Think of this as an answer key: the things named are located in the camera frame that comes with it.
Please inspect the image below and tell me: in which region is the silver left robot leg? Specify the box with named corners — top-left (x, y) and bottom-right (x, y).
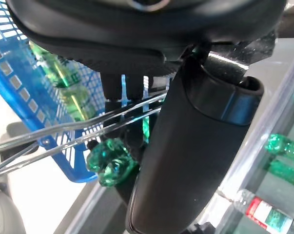
top-left (0, 180), bottom-right (27, 234)

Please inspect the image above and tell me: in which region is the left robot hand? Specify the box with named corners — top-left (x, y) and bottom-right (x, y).
top-left (5, 0), bottom-right (288, 234)

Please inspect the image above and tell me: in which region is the green soda bottle yellow cap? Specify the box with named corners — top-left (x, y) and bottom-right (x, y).
top-left (265, 133), bottom-right (294, 158)
top-left (29, 41), bottom-right (140, 188)

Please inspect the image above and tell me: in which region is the metal wire basket handle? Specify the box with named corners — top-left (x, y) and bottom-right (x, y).
top-left (0, 92), bottom-right (168, 156)
top-left (0, 107), bottom-right (163, 177)

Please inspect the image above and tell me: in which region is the blue plastic shopping basket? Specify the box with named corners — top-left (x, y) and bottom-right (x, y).
top-left (0, 0), bottom-right (106, 184)

